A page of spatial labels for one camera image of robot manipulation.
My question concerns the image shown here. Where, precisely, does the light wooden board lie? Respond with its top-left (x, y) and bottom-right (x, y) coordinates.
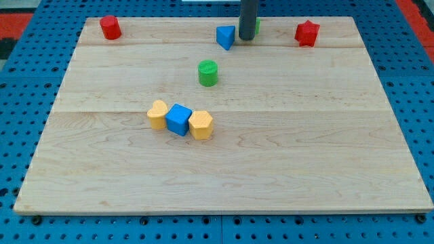
top-left (14, 17), bottom-right (433, 216)

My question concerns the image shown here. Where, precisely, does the yellow hexagon block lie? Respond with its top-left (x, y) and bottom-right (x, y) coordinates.
top-left (189, 110), bottom-right (213, 140)

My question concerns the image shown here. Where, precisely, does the green cylinder block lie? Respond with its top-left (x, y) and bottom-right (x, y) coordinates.
top-left (197, 60), bottom-right (218, 87)

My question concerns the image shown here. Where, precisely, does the yellow heart block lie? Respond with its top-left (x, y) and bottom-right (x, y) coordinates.
top-left (146, 100), bottom-right (169, 130)

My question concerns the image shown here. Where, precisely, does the red cylinder block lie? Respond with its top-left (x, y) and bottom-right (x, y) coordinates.
top-left (100, 15), bottom-right (121, 40)

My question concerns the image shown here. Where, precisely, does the red star block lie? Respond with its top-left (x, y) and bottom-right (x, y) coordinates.
top-left (294, 20), bottom-right (320, 47)

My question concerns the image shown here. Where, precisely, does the blue triangle block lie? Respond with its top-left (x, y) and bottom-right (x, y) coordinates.
top-left (216, 26), bottom-right (235, 51)

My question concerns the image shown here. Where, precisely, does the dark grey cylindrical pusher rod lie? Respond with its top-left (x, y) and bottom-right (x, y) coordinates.
top-left (239, 0), bottom-right (259, 41)

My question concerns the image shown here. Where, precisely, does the blue cube block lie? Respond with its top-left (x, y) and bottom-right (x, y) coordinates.
top-left (165, 104), bottom-right (193, 136)

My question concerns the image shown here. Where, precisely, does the green star block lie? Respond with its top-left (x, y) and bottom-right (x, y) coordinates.
top-left (255, 17), bottom-right (260, 35)

